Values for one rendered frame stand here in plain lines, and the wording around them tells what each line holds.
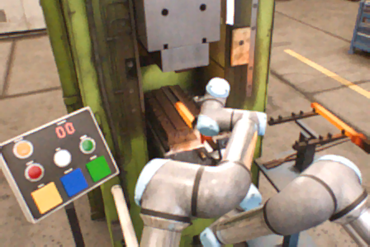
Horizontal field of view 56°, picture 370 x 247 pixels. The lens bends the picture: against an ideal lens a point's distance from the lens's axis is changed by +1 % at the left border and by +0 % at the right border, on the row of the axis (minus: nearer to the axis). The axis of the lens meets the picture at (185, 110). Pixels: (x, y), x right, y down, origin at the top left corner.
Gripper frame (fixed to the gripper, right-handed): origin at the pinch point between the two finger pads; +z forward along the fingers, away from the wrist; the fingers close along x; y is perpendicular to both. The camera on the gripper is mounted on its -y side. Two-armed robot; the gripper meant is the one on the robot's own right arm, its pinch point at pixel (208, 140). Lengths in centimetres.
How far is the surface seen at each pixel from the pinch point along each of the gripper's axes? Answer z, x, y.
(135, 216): 32, -30, 61
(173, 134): 17.2, -9.6, 4.6
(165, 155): 11.6, -15.3, 10.7
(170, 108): 35.7, -4.5, 2.2
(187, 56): 16.4, -1.2, -30.5
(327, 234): 9, 85, 102
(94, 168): 0.6, -45.3, -0.1
